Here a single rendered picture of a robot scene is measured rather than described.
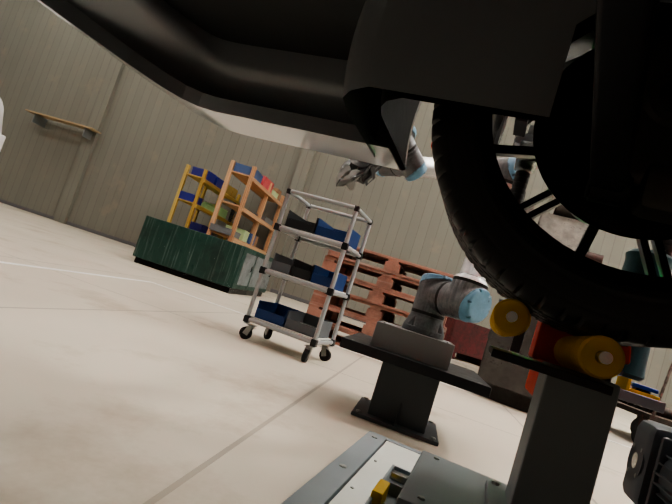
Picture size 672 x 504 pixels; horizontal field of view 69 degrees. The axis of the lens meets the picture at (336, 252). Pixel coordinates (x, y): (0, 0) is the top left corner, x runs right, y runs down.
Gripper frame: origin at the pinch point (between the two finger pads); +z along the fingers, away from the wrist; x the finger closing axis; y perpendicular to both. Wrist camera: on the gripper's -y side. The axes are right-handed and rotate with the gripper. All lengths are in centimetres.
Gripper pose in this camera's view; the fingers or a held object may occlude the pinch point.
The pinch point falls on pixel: (338, 181)
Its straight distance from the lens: 164.7
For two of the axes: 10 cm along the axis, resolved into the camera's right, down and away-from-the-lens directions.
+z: -6.7, 6.4, -3.8
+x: -7.2, -4.4, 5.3
